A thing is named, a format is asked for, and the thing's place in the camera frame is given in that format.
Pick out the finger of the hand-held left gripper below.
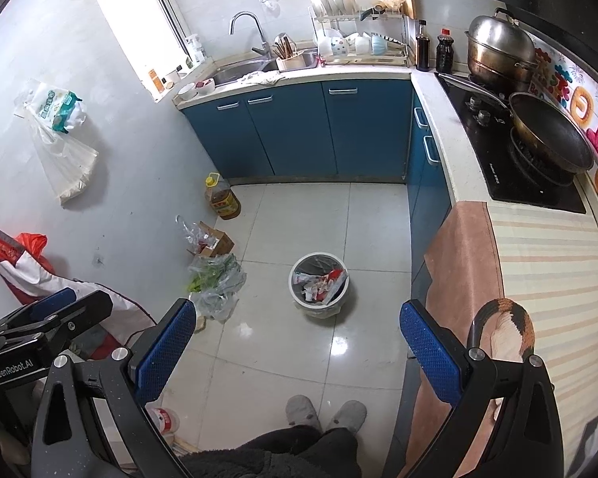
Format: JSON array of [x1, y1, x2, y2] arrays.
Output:
[[10, 290, 114, 342], [0, 287, 77, 332]]

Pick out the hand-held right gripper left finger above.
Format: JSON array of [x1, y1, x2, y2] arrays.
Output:
[[30, 298, 198, 478]]

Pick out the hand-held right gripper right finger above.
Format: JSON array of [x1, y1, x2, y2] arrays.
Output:
[[381, 300, 565, 478]]

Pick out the white trash bin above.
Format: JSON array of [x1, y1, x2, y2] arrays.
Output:
[[288, 253, 350, 319]]

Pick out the person's left hand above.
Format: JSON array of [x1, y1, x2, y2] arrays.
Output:
[[0, 433, 31, 466]]

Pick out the red white cloth bag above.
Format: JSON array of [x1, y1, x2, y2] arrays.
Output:
[[0, 218, 156, 357]]

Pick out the white jar red label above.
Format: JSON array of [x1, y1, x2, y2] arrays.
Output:
[[147, 406, 181, 447]]

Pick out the clear bag of vegetables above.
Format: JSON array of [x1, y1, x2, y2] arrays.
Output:
[[187, 253, 248, 322]]

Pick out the clear plastic bottle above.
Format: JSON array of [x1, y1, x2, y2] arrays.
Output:
[[176, 215, 203, 255]]

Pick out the small cardboard box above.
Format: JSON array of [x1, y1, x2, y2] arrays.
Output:
[[194, 221, 236, 259]]

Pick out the pile of crumpled wrappers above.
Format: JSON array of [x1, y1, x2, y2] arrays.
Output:
[[294, 269, 348, 304]]

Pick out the hanging clear plastic bag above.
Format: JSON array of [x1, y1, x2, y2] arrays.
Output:
[[14, 78, 100, 206]]

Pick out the striped cat print cloth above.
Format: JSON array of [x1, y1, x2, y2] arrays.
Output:
[[409, 200, 598, 478]]

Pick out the yellow cooking oil bottle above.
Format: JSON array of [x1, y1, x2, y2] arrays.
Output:
[[204, 172, 241, 221]]

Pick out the person's dark fleece pants legs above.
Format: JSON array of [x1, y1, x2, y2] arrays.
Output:
[[179, 425, 364, 478]]

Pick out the black gas stove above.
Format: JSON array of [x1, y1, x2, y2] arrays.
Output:
[[436, 72, 588, 215]]

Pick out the green white tissue pack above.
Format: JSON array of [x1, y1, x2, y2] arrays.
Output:
[[32, 84, 83, 133]]

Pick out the black wok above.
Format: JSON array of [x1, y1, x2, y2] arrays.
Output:
[[437, 72, 597, 176]]

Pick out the blue kitchen cabinets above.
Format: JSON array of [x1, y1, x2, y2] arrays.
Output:
[[179, 80, 454, 304]]

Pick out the steel sink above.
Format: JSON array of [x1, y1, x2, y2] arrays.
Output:
[[212, 50, 320, 85]]

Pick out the white soap bottle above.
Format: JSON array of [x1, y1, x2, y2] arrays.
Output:
[[185, 34, 207, 66]]

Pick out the white dishcloth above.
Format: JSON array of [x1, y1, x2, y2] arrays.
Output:
[[236, 71, 283, 87]]

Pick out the window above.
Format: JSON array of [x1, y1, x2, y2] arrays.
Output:
[[87, 0, 195, 103]]

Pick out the red cap dark sauce bottle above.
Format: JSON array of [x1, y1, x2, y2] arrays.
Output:
[[436, 29, 456, 74]]

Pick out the metal dish rack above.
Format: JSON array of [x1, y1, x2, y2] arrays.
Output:
[[308, 2, 410, 67]]

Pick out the tall dark sauce bottle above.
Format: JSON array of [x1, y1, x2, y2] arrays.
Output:
[[416, 20, 431, 71]]

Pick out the steel steamer pot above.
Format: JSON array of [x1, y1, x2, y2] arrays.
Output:
[[466, 7, 540, 93]]

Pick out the chopstick holder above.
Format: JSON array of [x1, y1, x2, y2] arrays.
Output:
[[273, 32, 308, 71]]

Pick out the steel faucet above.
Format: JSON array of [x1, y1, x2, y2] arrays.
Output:
[[229, 11, 273, 59]]

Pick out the colourful wall stickers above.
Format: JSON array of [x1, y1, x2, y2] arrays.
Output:
[[531, 47, 598, 210]]

